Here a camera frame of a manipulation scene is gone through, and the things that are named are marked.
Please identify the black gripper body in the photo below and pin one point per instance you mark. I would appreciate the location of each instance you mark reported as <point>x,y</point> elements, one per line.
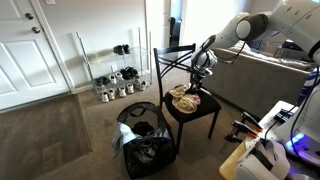
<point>197,76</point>

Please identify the black sock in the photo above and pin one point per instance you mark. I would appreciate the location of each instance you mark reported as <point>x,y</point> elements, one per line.
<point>199,92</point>

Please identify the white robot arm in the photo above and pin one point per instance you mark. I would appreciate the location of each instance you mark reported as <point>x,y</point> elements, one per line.
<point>298,20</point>

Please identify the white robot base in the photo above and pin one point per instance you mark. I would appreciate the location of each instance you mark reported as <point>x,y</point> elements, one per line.
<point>301,133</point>

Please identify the black metal chair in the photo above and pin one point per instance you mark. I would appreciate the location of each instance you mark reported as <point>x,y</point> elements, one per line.
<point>181,57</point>

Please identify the dark clothes inside basket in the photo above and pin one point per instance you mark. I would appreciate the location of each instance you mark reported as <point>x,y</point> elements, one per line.
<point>142,128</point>

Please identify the white garment on basket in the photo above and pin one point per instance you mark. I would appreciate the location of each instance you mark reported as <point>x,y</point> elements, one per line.
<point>123,135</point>

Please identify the black mesh laundry basket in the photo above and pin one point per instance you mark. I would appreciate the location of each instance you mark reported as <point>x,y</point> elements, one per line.
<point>150,153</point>

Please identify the cream and pink clothes pile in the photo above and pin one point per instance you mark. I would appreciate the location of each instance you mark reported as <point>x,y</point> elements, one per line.
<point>184,102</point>

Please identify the grey fabric sofa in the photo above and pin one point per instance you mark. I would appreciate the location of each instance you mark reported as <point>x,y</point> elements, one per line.
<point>256,82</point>

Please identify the black shoes middle shelf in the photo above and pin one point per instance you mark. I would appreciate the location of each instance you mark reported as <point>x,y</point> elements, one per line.
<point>129,73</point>

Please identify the black shoes shelf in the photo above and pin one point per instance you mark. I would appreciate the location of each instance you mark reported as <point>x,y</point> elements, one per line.
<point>122,49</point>
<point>129,73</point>

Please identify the white sneaker right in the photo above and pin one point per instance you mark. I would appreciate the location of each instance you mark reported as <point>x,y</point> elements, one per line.
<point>130,88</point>

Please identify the white sneaker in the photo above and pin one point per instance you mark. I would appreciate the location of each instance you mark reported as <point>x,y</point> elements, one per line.
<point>111,94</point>
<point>130,88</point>
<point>104,97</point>
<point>122,92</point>

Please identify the black orange clamp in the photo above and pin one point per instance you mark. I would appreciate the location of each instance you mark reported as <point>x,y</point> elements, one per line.
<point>248,125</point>

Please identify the white sneaker centre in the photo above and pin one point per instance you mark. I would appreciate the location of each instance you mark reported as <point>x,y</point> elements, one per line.
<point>122,92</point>

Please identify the black shoes top shelf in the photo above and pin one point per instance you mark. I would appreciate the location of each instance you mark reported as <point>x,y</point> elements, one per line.
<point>122,49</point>

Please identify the black device on table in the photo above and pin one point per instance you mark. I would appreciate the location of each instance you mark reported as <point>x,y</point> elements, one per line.
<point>283,115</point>

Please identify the white sneaker far left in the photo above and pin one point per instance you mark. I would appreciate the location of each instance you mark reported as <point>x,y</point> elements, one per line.
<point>104,97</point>

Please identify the white VR headset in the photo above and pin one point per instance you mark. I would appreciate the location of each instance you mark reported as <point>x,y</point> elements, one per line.
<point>263,161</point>

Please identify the white entry door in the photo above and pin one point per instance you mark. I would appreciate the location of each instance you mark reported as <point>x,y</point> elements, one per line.
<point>28,69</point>

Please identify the metal wire shoe rack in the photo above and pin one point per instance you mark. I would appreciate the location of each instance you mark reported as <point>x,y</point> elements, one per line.
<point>104,67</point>

